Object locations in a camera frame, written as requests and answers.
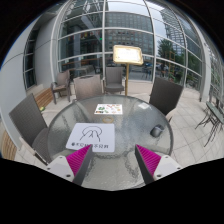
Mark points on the brown wicker chair far left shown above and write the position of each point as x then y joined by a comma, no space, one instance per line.
61,84

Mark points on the colourful menu card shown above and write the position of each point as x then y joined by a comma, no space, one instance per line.
109,109

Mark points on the grey wicker chair left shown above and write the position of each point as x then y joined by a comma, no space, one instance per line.
33,130

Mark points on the round glass table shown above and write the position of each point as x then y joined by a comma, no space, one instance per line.
116,170

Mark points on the white mouse pad with drawing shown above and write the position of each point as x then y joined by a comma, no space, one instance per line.
100,136

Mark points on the dark grey computer mouse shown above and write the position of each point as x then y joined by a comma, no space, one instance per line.
156,131

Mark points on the grey wicker chair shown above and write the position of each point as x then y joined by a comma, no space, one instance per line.
165,96
87,86
113,80
33,130

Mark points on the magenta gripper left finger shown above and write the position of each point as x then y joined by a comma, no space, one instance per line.
72,167

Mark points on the wooden bench slats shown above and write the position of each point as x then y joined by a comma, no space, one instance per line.
44,97

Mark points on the grey wicker chair far middle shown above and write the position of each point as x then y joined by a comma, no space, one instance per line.
87,86

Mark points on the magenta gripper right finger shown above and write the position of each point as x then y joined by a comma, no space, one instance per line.
153,166

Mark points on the grey wicker chair far centre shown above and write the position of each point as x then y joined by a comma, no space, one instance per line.
113,80

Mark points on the metal folding table right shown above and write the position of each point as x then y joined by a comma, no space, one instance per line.
213,116

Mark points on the grey wicker chair right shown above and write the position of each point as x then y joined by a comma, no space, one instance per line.
165,96

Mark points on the gold menu stand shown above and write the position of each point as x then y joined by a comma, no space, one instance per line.
128,55

